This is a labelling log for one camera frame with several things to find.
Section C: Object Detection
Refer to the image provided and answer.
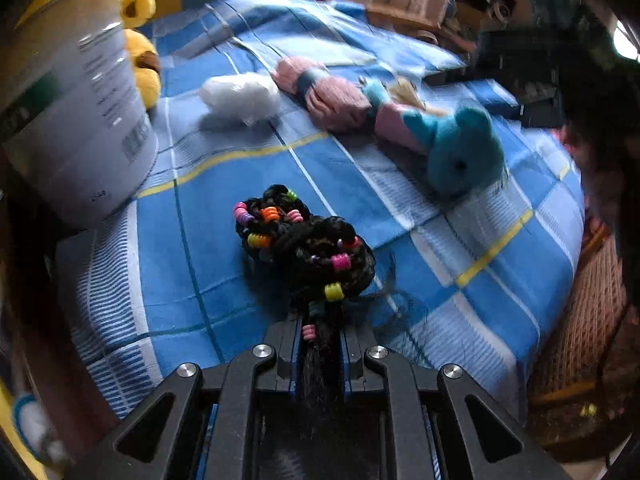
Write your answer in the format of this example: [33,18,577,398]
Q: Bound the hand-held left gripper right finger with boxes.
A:
[340,322,571,480]

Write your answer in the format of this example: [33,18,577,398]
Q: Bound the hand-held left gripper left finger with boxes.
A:
[65,317,303,480]

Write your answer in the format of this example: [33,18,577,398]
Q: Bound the black braided hair with beads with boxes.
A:
[234,184,431,461]

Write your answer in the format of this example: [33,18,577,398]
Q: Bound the blue plush toy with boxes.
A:
[402,105,506,198]

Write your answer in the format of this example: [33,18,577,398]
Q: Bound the beige mesh cloth bundle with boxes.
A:
[390,77,448,116]

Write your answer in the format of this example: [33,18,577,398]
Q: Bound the pink knit glove blue cuff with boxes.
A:
[357,77,436,153]

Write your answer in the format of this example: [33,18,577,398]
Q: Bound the pink knit glove blue band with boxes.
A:
[271,56,373,134]

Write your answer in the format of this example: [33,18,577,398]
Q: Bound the yellow container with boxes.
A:
[0,380,16,480]

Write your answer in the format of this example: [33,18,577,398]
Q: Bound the blue plaid blanket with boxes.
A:
[55,0,586,421]

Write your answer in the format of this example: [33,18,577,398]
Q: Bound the rattan chair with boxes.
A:
[525,220,640,461]

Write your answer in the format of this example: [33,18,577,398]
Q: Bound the yellow bear plush red shirt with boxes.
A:
[120,0,162,110]

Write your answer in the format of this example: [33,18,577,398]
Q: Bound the large white tin can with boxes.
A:
[0,0,158,230]

